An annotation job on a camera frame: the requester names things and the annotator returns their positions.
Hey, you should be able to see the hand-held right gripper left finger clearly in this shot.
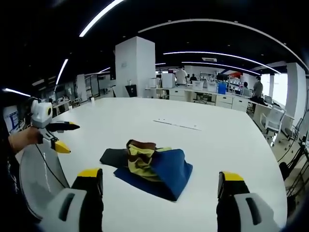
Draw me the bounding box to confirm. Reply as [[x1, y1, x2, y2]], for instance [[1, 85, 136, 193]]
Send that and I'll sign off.
[[40, 168, 104, 232]]

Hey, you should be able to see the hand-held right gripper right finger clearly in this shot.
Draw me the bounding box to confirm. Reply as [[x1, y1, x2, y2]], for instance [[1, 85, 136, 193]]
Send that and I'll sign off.
[[216, 170, 283, 232]]

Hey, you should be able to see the blue yellow brown garment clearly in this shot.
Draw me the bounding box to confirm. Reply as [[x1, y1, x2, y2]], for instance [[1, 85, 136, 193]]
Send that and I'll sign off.
[[99, 139, 194, 202]]

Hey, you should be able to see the white template sheet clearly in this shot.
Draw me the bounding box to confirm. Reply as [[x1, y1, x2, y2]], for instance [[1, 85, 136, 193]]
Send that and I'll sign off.
[[153, 118, 202, 131]]

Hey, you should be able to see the person's left hand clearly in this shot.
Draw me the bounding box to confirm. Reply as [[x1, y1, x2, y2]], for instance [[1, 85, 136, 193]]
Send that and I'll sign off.
[[8, 126, 43, 154]]

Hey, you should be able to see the black chair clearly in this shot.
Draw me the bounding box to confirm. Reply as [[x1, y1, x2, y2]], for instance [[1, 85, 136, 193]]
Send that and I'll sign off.
[[125, 84, 139, 98]]

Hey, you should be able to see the white square pillar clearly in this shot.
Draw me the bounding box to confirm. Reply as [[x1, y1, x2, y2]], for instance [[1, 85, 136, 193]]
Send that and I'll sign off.
[[114, 36, 156, 98]]

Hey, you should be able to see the white office chair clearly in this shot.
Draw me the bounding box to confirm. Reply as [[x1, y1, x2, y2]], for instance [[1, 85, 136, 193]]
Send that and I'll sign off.
[[260, 103, 287, 146]]

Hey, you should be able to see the white cabinet counter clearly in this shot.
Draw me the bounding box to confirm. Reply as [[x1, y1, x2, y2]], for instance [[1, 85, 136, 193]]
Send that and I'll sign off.
[[144, 86, 253, 112]]

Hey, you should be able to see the white appliance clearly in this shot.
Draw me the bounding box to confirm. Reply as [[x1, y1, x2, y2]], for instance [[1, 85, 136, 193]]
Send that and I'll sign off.
[[161, 72, 176, 88]]

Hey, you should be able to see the black cable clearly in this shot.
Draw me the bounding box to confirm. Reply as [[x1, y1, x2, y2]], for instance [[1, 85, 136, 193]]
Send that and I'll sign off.
[[35, 142, 70, 189]]

